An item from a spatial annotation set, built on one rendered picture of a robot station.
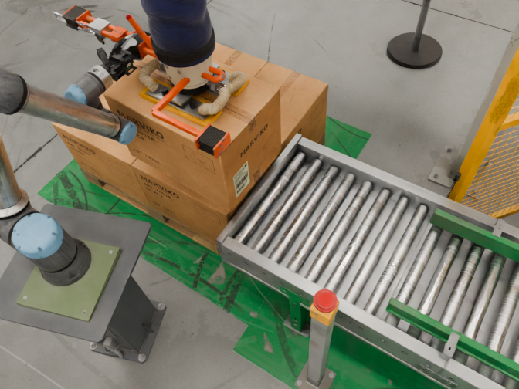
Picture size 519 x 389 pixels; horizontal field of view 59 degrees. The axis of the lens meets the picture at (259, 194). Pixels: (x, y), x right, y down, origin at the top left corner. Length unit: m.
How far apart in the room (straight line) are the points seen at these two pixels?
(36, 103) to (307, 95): 1.53
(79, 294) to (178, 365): 0.80
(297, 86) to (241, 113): 0.89
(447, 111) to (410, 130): 0.32
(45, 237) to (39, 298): 0.31
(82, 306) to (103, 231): 0.32
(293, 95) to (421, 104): 1.12
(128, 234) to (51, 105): 0.66
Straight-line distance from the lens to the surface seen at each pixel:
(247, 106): 1.79
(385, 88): 3.45
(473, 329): 1.97
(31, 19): 4.77
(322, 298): 1.37
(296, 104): 2.52
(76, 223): 2.03
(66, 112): 1.54
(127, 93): 1.95
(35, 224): 1.71
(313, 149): 2.24
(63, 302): 1.86
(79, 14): 2.17
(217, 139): 1.49
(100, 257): 1.88
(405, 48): 3.75
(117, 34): 2.01
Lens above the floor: 2.32
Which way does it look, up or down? 56 degrees down
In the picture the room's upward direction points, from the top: 7 degrees counter-clockwise
